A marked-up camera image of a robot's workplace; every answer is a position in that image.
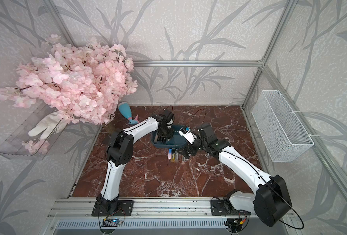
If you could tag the green circuit board left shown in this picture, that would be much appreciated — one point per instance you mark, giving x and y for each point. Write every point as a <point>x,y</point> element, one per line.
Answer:
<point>112,222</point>

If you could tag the pink cherry blossom tree crown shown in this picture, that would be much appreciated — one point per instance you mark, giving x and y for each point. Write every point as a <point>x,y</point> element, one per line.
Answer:
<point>81,83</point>

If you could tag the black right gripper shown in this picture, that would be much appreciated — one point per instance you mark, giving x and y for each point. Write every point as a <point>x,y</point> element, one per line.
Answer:
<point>184,153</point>

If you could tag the blue pink lipstick tube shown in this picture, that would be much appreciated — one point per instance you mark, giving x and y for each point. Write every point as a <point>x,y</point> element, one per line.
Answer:
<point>169,154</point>

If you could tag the white wire mesh basket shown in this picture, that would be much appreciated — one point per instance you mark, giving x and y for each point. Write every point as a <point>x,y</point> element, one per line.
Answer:
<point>284,135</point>

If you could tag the silver grey lipstick tube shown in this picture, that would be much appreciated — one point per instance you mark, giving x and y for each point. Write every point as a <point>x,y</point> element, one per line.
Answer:
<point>176,156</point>

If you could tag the gold black lipstick tube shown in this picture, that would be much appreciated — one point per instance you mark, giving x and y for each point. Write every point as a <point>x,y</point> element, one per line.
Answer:
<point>173,154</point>

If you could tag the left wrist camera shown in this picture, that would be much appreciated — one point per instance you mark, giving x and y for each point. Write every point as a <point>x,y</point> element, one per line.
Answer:
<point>169,117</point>

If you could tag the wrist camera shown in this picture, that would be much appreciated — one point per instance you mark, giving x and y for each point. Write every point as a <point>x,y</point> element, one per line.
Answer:
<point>169,117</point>
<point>204,133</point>

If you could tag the teal plastic storage box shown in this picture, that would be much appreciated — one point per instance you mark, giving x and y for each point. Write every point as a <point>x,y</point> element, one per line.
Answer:
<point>176,142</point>

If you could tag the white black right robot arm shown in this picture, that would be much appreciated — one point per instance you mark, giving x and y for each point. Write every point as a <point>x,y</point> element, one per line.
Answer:
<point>270,199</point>

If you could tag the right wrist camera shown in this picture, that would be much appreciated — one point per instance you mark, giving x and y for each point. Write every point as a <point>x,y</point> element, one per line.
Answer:
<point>204,133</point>

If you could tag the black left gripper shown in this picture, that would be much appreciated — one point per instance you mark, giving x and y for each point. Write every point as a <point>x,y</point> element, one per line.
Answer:
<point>170,136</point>

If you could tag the white fabric glove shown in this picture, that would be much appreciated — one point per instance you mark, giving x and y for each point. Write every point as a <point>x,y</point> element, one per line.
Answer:
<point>50,124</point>

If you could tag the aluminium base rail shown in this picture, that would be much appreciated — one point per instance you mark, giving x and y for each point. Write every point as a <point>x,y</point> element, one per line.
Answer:
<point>141,213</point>

